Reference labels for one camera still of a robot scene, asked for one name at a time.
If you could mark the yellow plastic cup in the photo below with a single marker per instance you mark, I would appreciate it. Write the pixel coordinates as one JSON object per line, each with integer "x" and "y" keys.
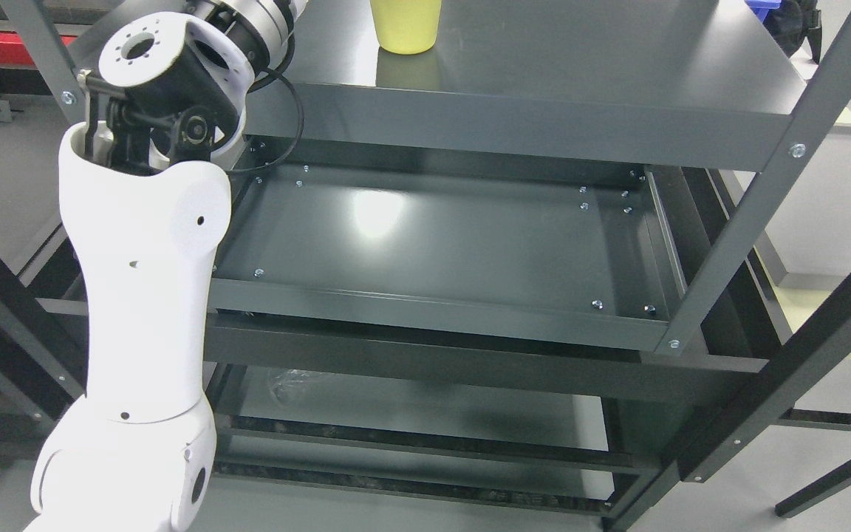
{"x": 406, "y": 27}

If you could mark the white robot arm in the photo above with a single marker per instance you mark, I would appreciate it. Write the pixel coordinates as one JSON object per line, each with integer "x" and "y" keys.
{"x": 145, "y": 197}

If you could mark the dark grey metal shelf rack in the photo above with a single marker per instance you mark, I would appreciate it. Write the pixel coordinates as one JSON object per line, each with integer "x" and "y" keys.
{"x": 559, "y": 197}

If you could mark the blue plastic crate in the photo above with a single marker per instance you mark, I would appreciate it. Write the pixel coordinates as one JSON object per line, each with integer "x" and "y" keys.
{"x": 761, "y": 8}

